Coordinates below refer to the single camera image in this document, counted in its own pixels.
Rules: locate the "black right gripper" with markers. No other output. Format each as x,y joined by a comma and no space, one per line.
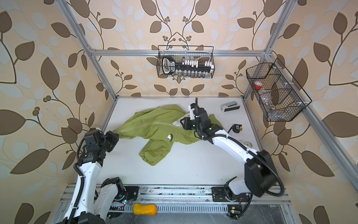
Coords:
186,125

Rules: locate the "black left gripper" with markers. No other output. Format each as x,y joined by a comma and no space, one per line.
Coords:
114,138

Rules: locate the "green zip-up hooded jacket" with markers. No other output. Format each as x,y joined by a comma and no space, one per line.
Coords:
161,127

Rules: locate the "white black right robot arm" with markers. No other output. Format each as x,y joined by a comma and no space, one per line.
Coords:
260,174

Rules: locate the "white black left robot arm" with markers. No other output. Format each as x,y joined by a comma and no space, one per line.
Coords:
87,205

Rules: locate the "light blue white stapler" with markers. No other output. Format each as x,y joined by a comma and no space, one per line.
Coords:
230,106

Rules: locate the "white tape roll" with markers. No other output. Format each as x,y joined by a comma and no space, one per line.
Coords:
248,144

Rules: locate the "red capped bottle in basket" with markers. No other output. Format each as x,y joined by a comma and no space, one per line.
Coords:
258,85

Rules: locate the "black tape measure with strap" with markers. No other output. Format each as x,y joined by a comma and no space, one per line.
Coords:
236,128

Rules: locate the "black wire basket back wall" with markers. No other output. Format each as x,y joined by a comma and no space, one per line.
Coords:
187,51

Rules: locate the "black wire basket wall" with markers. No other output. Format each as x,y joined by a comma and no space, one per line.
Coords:
187,51
282,98

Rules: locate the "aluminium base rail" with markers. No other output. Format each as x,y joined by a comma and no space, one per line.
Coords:
191,199

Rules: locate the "black wire basket right wall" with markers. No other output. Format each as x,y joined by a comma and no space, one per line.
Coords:
282,98

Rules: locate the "aluminium frame strut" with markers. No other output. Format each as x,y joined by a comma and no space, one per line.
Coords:
65,10

